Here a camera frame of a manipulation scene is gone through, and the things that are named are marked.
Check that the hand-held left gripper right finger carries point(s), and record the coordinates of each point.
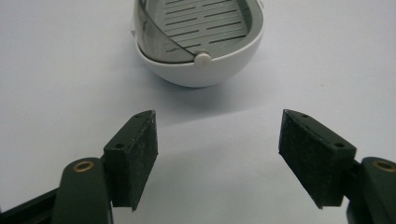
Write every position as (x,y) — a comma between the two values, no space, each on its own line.
(317,155)

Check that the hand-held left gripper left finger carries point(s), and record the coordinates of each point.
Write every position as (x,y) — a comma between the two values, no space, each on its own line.
(130,161)

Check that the white bowl with grey strainer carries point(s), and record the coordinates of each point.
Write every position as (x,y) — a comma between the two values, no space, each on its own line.
(199,40)

